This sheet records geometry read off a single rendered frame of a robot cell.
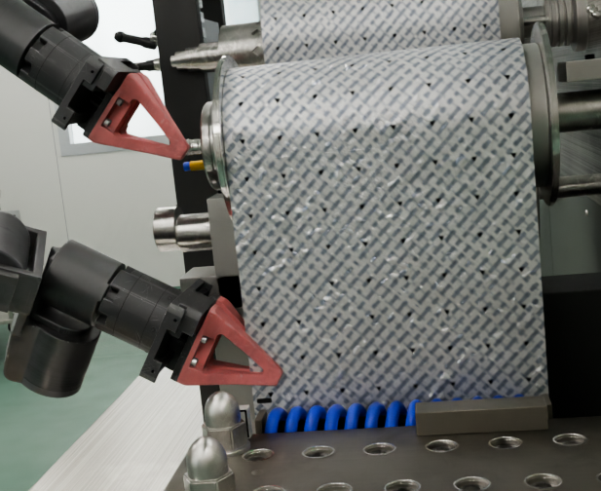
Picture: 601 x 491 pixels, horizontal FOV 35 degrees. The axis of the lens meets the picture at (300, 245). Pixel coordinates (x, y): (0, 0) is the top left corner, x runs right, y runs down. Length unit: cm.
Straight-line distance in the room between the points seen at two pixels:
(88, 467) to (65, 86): 47
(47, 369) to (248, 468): 21
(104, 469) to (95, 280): 38
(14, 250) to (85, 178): 597
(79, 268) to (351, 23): 38
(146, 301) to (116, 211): 593
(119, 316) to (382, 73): 28
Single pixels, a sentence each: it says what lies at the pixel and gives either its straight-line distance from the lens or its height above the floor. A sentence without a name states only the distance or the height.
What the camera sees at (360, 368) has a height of 107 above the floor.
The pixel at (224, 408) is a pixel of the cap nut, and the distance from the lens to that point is 72.
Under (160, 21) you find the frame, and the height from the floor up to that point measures 138.
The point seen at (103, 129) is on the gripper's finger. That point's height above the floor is 127.
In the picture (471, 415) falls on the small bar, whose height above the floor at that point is 104.
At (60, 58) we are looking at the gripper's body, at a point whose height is 134.
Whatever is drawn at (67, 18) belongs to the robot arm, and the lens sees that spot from 91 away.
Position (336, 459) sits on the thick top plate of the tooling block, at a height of 103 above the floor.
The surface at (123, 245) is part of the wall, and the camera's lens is 672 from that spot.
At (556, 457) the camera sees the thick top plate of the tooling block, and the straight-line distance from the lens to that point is 68.
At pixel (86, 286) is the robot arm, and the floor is 115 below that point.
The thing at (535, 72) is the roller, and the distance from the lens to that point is 76.
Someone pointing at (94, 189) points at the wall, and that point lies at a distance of 673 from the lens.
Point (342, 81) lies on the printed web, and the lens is 76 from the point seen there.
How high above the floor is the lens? 129
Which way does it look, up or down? 9 degrees down
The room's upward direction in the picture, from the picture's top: 6 degrees counter-clockwise
